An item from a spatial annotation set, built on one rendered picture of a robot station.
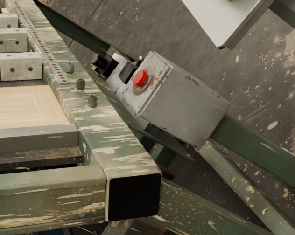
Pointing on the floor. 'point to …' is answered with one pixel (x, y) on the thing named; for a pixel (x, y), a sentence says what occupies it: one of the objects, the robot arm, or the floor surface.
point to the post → (260, 151)
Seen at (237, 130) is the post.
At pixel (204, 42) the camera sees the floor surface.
